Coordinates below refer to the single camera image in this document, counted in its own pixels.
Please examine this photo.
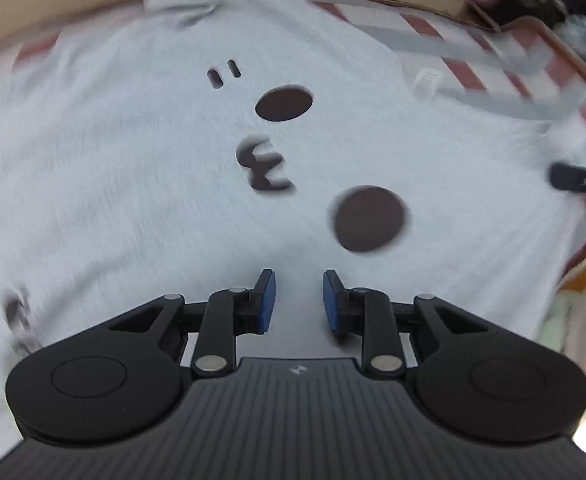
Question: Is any checkered dog print mat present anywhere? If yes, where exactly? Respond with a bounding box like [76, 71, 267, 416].
[13, 0, 586, 291]

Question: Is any light grey printed sweatshirt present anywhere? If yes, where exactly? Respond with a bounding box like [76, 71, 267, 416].
[0, 0, 586, 461]

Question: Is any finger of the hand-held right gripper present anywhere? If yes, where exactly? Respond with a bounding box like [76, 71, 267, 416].
[548, 161, 586, 197]

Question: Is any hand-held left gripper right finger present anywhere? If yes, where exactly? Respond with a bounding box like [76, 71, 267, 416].
[322, 268, 490, 380]

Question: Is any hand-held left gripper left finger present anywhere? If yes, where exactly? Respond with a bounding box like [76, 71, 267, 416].
[107, 268, 278, 379]

